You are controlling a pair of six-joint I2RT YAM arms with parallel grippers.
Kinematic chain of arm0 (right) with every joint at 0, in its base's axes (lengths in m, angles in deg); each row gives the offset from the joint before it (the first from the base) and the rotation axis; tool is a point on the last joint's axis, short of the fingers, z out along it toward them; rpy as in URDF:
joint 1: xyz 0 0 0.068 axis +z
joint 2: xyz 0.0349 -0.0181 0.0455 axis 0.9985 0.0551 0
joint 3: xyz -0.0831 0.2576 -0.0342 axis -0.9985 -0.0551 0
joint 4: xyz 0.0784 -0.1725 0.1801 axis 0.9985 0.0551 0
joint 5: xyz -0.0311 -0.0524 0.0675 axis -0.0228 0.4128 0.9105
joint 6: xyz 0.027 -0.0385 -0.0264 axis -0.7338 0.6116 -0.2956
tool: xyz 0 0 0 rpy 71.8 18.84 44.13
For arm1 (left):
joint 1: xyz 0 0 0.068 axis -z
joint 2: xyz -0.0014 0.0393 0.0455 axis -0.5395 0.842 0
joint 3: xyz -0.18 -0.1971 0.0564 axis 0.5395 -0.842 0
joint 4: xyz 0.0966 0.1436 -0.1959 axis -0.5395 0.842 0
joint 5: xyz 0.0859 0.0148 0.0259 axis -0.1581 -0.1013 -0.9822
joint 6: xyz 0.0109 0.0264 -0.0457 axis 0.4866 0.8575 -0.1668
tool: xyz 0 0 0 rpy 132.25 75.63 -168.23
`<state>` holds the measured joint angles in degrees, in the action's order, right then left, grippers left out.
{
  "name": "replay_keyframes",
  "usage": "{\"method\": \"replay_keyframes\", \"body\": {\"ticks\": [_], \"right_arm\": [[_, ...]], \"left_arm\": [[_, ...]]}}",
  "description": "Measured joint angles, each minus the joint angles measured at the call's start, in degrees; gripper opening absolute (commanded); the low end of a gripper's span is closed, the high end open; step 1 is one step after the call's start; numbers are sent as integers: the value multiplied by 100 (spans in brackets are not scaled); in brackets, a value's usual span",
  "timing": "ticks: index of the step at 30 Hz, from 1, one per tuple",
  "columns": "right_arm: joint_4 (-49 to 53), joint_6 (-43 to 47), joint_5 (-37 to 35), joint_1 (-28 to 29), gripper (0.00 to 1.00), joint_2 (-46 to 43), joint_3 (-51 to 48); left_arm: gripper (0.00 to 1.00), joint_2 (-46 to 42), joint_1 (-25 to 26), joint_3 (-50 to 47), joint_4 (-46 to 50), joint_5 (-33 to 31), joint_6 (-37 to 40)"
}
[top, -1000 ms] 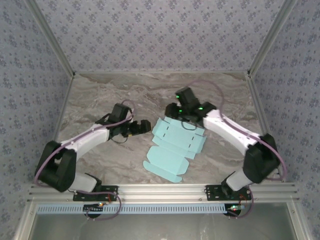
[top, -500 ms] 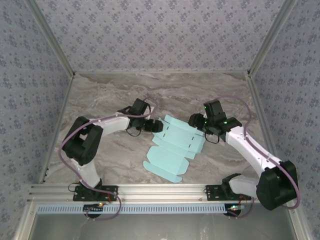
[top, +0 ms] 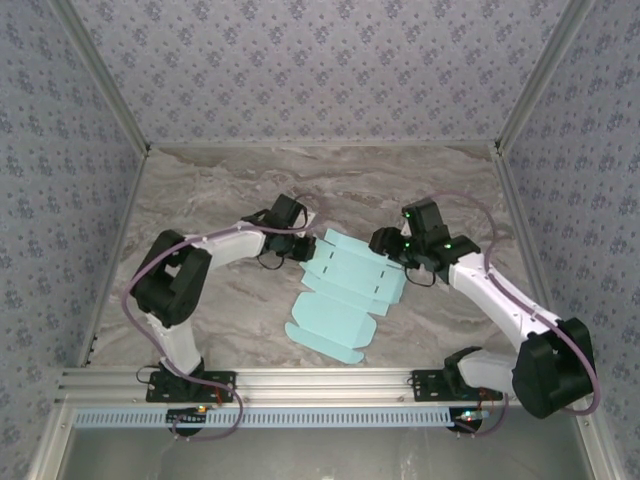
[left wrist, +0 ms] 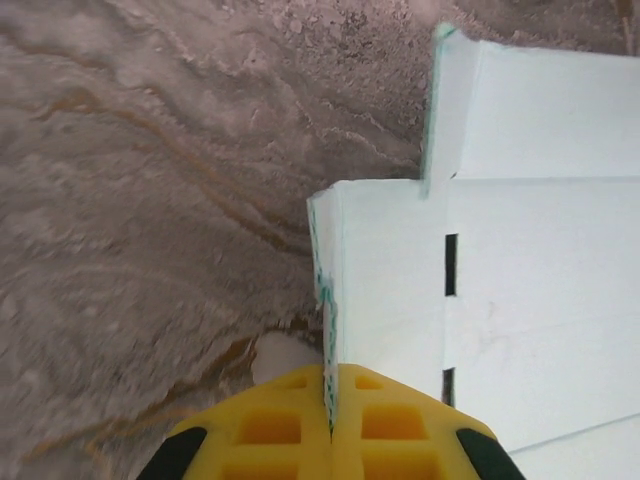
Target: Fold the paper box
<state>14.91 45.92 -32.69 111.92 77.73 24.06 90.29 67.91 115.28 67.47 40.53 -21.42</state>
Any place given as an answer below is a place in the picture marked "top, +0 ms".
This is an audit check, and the aluminium mounting rail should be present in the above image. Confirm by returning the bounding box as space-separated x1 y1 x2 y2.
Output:
55 367 507 405

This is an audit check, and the aluminium side rail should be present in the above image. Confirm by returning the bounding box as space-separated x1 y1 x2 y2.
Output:
77 149 152 369
492 144 566 324

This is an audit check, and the light blue paper box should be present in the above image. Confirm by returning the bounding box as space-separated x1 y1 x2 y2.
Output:
284 227 407 365

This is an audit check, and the grey metal sheet panel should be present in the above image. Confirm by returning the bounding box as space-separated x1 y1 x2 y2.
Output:
29 405 621 480

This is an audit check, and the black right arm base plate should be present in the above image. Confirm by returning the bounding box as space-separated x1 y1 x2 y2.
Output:
410 368 504 404

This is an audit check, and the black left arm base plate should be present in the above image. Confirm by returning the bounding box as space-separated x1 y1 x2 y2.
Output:
144 368 238 404

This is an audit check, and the aluminium frame post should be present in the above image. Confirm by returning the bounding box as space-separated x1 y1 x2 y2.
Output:
53 0 152 154
493 0 597 152

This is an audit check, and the small controller board with LED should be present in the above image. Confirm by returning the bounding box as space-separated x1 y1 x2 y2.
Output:
166 405 210 427
449 407 490 432

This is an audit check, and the slotted white cable duct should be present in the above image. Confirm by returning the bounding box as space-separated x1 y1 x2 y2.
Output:
73 407 455 429

